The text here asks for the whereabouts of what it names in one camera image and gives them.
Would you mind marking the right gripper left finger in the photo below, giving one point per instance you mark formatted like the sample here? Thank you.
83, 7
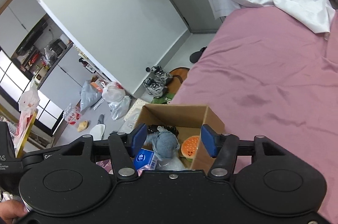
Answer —
120, 149

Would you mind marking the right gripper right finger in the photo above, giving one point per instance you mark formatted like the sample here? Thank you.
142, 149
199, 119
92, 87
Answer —
225, 149

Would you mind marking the blue tissue pack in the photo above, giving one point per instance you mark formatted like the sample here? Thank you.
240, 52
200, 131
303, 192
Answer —
145, 160

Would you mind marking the burger shaped plush toy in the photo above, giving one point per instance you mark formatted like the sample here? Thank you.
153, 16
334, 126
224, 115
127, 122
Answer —
189, 147

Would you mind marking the blue felt elephant toy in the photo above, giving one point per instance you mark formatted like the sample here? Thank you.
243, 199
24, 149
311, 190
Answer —
164, 144

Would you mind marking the grey fluffy plush toy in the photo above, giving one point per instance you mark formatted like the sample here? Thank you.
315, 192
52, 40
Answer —
173, 164

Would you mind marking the black felt pouch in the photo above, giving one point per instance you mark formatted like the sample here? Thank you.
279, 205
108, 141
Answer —
157, 129

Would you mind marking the person hand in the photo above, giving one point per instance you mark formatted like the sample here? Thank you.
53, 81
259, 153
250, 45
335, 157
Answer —
10, 210

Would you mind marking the brown cardboard box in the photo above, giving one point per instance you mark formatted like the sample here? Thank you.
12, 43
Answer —
188, 120

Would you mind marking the packaged folded bedding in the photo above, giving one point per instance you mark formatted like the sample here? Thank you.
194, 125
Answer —
131, 117

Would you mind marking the white plastic bag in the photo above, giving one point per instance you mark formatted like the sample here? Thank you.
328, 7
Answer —
118, 101

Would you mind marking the water bottle pack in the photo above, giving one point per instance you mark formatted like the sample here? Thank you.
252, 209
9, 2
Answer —
72, 114

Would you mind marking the grey plastic bag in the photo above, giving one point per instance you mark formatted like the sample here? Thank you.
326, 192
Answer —
89, 96

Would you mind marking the grey sneaker pair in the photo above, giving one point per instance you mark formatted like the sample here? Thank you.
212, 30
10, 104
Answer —
156, 83

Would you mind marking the pink bed sheet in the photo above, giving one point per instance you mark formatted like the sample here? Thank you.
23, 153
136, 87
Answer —
265, 73

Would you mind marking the green cartoon floor mat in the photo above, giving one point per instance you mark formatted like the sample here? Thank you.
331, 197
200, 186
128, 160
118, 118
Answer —
179, 75

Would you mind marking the black slipper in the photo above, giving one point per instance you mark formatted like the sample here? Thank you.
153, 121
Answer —
195, 56

